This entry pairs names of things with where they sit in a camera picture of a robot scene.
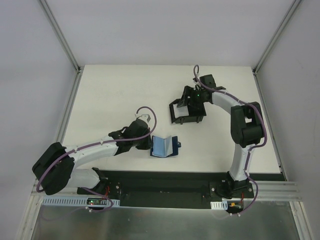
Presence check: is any aluminium frame post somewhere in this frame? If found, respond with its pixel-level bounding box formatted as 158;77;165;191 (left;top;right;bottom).
251;0;307;75
38;0;85;73

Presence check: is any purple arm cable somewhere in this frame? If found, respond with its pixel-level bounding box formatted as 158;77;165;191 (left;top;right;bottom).
192;64;267;221
36;106;158;222

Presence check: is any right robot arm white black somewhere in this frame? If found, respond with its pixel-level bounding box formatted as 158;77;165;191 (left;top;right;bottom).
169;74;266;199

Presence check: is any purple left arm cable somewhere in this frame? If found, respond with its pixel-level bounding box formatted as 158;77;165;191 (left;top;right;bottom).
36;106;158;222

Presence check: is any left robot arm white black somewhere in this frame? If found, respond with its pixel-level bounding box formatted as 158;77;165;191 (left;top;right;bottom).
32;115;151;196

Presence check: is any left white cable duct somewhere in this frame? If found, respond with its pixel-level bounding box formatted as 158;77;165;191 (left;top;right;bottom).
42;196;121;208

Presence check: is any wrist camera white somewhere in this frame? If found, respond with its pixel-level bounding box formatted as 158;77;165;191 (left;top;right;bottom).
135;113;151;124
193;76;201;86

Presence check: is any white cards stack in tray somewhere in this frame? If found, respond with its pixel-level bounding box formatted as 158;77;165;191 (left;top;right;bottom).
173;105;189;119

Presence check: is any left aluminium frame post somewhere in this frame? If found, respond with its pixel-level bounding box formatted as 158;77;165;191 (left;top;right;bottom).
38;0;85;73

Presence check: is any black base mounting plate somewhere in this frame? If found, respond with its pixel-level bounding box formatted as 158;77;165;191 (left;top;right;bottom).
76;168;253;208

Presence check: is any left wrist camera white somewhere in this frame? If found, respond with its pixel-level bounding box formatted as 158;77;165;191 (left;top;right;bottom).
135;113;151;124

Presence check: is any white cable duct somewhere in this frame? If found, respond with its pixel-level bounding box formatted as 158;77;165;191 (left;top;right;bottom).
42;196;121;208
210;201;228;211

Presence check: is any blue leather card holder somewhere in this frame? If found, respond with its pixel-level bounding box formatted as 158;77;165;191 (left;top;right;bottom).
150;135;182;158

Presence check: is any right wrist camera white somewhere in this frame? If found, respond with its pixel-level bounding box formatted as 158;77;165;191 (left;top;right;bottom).
193;76;201;86

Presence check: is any right aluminium frame post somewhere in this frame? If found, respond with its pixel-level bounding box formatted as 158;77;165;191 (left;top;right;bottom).
251;0;307;75

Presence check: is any right white cable duct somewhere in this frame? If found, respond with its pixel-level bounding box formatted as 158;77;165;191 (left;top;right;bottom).
210;201;228;211

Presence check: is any black plastic card tray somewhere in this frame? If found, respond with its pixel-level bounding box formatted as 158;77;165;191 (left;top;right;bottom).
169;99;207;125

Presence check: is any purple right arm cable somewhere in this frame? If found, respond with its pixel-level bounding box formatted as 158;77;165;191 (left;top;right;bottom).
192;64;267;221

